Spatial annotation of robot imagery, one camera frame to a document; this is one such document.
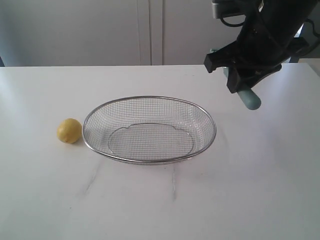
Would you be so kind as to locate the white side table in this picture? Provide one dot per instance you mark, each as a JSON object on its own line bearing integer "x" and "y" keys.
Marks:
{"x": 314, "y": 63}

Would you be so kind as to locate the yellow lemon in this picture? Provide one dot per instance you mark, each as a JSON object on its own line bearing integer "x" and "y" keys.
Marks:
{"x": 69, "y": 131}

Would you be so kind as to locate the teal handled peeler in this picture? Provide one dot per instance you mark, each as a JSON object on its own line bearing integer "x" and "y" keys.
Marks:
{"x": 247, "y": 96}

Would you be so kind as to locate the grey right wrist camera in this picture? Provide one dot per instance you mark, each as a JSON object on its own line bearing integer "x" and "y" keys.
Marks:
{"x": 225, "y": 9}

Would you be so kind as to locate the oval wire mesh basket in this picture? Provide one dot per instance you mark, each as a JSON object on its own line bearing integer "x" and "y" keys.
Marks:
{"x": 149, "y": 130}

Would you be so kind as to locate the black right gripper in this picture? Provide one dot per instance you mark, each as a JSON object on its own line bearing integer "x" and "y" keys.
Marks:
{"x": 266, "y": 39}

